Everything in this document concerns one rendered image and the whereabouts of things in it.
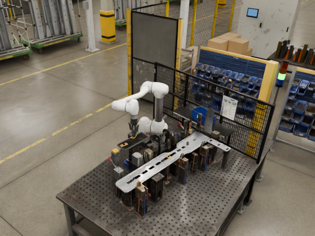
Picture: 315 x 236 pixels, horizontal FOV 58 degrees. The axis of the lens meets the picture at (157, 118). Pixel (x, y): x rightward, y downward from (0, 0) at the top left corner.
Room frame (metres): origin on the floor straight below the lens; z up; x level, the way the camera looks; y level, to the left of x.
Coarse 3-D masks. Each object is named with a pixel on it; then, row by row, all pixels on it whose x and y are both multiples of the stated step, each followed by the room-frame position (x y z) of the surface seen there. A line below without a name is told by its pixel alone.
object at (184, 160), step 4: (180, 160) 2.47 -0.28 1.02; (184, 160) 2.44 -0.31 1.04; (180, 164) 2.47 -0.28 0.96; (184, 164) 2.43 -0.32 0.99; (180, 168) 2.47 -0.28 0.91; (184, 168) 2.43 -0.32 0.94; (180, 172) 2.47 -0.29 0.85; (184, 172) 2.44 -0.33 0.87; (180, 176) 2.46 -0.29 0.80; (184, 176) 2.45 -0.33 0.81; (180, 180) 2.45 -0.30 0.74; (184, 180) 2.45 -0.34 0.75
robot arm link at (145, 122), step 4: (140, 120) 3.21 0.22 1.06; (144, 120) 3.19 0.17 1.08; (148, 120) 3.21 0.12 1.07; (140, 124) 3.18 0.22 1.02; (144, 124) 3.16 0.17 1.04; (148, 124) 3.17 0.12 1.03; (140, 128) 3.17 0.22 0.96; (144, 128) 3.16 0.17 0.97; (148, 128) 3.15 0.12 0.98; (144, 132) 3.17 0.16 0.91; (148, 132) 3.17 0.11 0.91
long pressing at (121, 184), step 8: (192, 136) 2.98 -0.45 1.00; (200, 136) 2.98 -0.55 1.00; (184, 144) 2.80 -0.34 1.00; (192, 144) 2.81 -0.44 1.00; (200, 144) 2.81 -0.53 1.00; (176, 152) 2.64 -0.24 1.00; (184, 152) 2.64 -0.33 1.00; (152, 160) 2.47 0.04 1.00; (160, 160) 2.48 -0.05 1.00; (168, 160) 2.49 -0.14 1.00; (144, 168) 2.34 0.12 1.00; (160, 168) 2.35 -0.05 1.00; (128, 176) 2.20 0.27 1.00; (144, 176) 2.21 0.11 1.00; (152, 176) 2.23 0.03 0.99; (120, 184) 2.08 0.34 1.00; (128, 184) 2.08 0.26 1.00
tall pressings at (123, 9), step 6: (114, 0) 12.86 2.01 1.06; (120, 0) 12.76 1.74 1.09; (132, 0) 13.42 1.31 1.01; (138, 0) 13.74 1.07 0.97; (114, 6) 12.85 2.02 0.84; (120, 6) 12.73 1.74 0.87; (126, 6) 13.39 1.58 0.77; (132, 6) 13.42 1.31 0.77; (138, 6) 13.72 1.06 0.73; (114, 12) 12.83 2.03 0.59; (120, 12) 12.70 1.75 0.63; (120, 18) 12.67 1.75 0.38; (126, 18) 12.97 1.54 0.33
